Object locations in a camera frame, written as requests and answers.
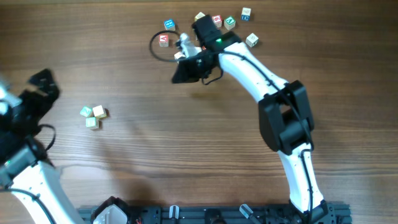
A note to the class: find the green V block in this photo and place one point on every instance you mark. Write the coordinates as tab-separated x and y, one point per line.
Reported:
229	22

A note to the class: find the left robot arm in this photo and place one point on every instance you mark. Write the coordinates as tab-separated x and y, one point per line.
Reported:
27	172

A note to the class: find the blue picture block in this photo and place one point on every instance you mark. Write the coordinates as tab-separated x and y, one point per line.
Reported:
169	24

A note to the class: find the green E block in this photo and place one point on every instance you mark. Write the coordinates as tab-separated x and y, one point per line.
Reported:
92	123

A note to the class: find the red 9 block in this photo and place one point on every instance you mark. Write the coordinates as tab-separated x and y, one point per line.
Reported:
217	20

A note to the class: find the plain block red side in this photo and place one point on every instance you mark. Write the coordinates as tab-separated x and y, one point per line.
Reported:
179	55

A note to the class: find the red A block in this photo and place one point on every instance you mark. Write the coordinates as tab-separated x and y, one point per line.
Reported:
163	40

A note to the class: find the yellow 3 block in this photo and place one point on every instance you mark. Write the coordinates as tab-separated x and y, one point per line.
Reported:
99	112

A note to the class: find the green Z block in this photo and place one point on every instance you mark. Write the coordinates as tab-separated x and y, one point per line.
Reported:
86	111

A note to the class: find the plain block green side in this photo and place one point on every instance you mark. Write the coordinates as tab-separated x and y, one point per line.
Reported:
252	40

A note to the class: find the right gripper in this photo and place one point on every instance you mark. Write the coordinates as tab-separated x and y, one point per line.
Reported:
189	70

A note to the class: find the blue C block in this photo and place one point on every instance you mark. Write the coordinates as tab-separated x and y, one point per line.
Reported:
246	14

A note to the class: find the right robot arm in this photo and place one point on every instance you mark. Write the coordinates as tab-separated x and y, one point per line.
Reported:
285	117

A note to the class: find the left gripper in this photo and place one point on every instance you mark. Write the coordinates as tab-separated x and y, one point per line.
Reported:
32	94

